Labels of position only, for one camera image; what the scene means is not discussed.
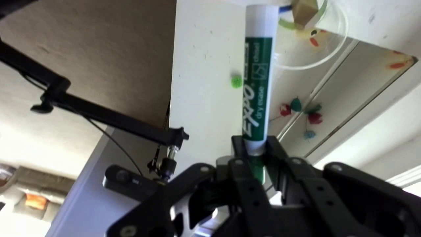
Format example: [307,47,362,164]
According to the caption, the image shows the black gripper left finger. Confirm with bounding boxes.
[106,136,271,237]

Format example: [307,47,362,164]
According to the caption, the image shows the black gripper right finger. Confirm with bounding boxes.
[265,135,421,237]

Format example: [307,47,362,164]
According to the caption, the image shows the green white Expo marker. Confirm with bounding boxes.
[243,5,279,183]

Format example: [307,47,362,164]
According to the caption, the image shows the clear plastic cup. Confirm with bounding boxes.
[274,0,349,71]

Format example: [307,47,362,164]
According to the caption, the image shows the black depth camera bar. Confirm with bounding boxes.
[103,164,160,200]

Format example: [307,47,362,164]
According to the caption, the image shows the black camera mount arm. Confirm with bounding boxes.
[0,42,190,148]

